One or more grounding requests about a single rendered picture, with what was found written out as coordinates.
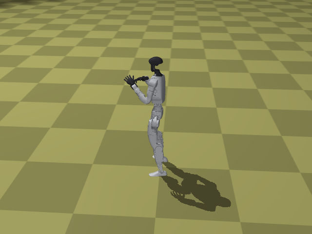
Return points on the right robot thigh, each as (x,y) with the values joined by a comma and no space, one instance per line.
(159,135)

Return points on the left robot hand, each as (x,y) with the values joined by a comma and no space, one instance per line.
(130,81)

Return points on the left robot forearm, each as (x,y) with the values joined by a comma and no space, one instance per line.
(140,94)

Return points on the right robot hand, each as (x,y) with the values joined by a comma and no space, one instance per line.
(143,78)

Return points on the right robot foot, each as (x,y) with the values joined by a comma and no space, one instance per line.
(164,158)

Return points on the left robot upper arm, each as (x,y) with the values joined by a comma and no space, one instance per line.
(151,87)

